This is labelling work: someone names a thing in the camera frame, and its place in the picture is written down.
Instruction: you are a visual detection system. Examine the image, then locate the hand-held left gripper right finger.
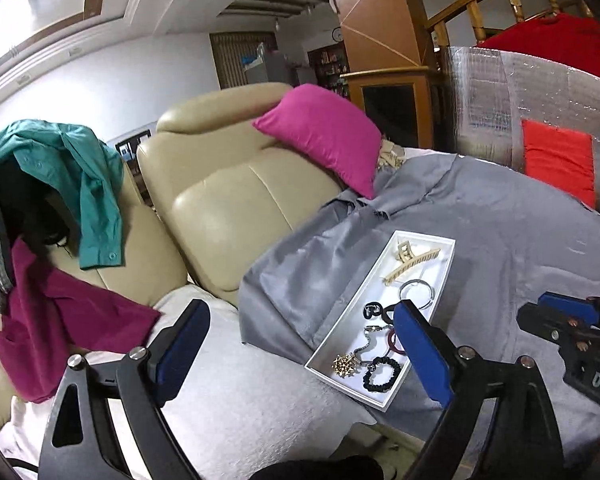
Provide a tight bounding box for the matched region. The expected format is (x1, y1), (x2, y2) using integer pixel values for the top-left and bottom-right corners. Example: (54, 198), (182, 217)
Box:
(392, 300), (566, 480)

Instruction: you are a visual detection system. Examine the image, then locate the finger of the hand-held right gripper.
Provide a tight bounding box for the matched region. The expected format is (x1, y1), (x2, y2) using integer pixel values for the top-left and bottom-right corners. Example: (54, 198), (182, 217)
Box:
(538, 291), (600, 325)
(516, 302), (573, 347)

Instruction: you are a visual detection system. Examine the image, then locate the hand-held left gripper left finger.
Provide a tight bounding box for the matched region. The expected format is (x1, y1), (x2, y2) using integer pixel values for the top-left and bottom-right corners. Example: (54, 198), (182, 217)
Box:
(37, 299), (212, 480)

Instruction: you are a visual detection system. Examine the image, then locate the dark red hair ring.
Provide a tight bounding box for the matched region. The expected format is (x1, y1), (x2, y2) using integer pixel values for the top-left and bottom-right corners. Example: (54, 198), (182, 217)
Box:
(384, 329), (409, 356)

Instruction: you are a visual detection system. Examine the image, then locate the black scrunchie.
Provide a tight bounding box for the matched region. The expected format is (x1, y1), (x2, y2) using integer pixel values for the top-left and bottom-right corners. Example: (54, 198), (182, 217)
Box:
(362, 356), (401, 393)

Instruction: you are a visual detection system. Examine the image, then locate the silver gold link bracelet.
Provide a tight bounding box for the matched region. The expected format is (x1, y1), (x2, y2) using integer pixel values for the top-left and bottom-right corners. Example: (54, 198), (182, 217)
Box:
(351, 325), (387, 367)

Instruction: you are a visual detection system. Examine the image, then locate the silver bangle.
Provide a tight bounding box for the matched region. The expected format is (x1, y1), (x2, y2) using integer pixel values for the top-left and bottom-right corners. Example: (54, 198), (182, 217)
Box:
(398, 279), (437, 312)

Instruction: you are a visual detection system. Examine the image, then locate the gold spiky brooch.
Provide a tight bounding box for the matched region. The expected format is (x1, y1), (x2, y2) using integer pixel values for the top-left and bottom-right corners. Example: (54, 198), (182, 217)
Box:
(332, 353), (359, 379)

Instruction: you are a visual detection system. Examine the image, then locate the white tray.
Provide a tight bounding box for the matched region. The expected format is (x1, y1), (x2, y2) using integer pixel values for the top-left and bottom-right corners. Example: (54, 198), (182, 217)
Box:
(304, 230), (456, 413)

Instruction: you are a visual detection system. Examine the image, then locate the beige hair claw clip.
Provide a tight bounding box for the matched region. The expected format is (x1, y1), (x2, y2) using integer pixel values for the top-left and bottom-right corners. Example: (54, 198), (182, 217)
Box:
(382, 241), (441, 287)

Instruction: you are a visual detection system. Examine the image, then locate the white blanket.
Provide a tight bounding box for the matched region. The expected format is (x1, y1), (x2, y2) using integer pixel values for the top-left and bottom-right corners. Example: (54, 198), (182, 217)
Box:
(0, 285), (378, 480)

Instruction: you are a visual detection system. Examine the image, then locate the magenta cloth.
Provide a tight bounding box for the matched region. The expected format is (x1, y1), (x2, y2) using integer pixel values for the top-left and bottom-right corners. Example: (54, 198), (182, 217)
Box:
(0, 237), (163, 404)

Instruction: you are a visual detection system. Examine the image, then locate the red cloth patch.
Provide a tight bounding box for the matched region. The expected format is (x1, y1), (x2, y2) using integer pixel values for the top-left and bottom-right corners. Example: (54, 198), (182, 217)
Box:
(521, 120), (597, 209)

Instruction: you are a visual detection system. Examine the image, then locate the dark cloth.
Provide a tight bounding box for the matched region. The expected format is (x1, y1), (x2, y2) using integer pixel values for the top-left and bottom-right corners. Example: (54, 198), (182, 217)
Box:
(252, 454), (386, 480)

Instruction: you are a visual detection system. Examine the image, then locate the beige leather sofa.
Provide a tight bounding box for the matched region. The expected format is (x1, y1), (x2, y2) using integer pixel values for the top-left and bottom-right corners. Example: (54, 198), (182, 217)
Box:
(0, 81), (346, 441)

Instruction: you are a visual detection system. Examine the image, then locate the teal shirt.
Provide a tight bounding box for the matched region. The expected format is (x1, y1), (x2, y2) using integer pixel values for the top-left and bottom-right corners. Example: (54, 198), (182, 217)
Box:
(0, 119), (127, 271)

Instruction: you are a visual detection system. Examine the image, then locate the black garment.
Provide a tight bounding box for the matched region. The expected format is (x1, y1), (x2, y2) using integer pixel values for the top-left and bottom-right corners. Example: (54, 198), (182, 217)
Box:
(0, 159), (83, 248)

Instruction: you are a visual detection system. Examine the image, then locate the silver foil panel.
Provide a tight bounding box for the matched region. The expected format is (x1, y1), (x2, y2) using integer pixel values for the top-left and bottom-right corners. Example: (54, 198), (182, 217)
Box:
(439, 46), (600, 219)

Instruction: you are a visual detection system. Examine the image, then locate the pink pillow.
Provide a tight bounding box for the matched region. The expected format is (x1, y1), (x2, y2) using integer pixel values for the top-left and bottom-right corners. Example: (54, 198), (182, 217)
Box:
(252, 83), (384, 200)

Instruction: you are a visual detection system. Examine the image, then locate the red garment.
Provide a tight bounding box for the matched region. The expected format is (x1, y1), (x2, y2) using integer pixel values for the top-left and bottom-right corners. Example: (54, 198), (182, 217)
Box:
(477, 12), (600, 81)

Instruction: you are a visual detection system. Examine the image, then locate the grey refrigerator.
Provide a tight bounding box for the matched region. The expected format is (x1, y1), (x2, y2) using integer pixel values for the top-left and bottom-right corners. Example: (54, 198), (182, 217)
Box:
(244, 50), (302, 86)

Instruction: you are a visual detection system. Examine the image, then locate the wooden chair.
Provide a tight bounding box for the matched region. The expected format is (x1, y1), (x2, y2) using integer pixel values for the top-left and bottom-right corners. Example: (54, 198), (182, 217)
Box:
(425, 0), (598, 58)

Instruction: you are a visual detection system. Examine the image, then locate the wooden cabinet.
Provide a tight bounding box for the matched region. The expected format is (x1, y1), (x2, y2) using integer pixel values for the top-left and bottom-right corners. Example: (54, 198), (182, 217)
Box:
(321, 0), (440, 150)

